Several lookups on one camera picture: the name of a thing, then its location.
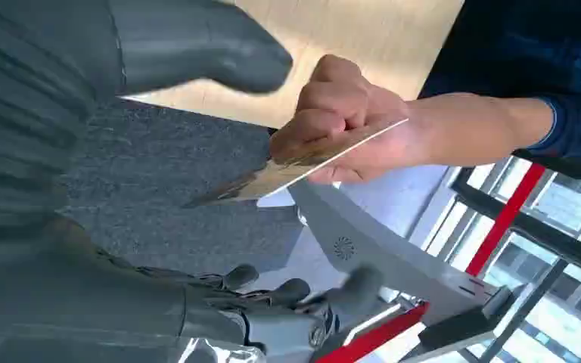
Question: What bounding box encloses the red metal post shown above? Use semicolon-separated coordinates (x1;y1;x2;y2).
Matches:
464;163;548;278

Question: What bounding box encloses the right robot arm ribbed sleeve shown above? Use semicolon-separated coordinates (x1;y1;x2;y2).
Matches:
0;0;121;254

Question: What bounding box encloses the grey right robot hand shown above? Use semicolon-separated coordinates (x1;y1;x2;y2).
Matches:
0;0;387;363

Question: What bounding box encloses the person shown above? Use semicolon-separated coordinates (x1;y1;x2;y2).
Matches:
418;0;581;180

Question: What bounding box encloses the black window frame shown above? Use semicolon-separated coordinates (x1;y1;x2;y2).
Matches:
448;150;581;363

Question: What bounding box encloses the grey metal stand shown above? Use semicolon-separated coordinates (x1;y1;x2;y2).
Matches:
287;179;516;327

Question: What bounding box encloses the red metal beam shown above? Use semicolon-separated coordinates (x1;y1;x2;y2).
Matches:
314;302;430;363

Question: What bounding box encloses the person's hand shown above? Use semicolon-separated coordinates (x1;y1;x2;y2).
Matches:
269;54;424;185

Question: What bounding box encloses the crinkled clear plastic film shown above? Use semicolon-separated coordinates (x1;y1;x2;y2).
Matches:
176;337;267;363

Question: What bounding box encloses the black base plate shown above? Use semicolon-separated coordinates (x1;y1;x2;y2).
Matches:
400;304;499;363

